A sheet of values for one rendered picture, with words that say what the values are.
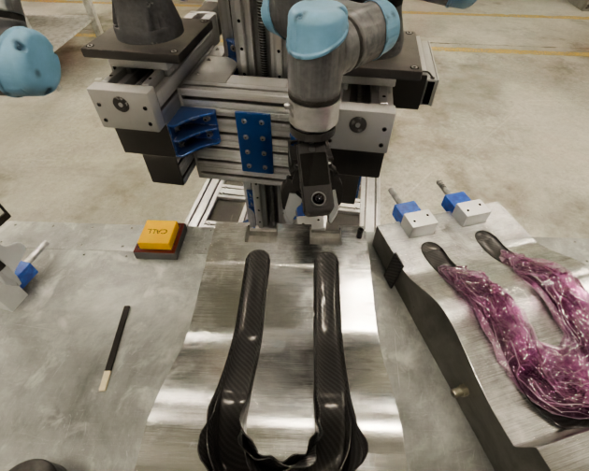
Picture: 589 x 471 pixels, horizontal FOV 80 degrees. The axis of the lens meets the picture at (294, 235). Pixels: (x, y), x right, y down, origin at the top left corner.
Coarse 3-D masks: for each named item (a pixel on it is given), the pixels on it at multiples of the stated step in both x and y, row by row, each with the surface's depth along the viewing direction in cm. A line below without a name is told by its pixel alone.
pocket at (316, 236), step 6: (312, 234) 61; (318, 234) 61; (324, 234) 61; (330, 234) 61; (336, 234) 61; (312, 240) 62; (318, 240) 62; (324, 240) 62; (330, 240) 62; (336, 240) 62
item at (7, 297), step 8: (40, 248) 64; (32, 256) 63; (24, 264) 61; (16, 272) 60; (24, 272) 60; (32, 272) 62; (24, 280) 61; (0, 288) 56; (8, 288) 58; (16, 288) 59; (0, 296) 56; (8, 296) 58; (16, 296) 59; (24, 296) 61; (0, 304) 58; (8, 304) 58; (16, 304) 60
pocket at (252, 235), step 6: (252, 228) 62; (258, 228) 62; (246, 234) 59; (252, 234) 62; (258, 234) 62; (264, 234) 62; (270, 234) 62; (276, 234) 62; (246, 240) 60; (252, 240) 62; (258, 240) 62; (264, 240) 62; (270, 240) 62; (276, 240) 62
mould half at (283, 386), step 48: (240, 240) 58; (288, 240) 58; (240, 288) 52; (288, 288) 52; (192, 336) 47; (288, 336) 47; (192, 384) 39; (288, 384) 40; (384, 384) 40; (144, 432) 35; (192, 432) 35; (288, 432) 35; (384, 432) 35
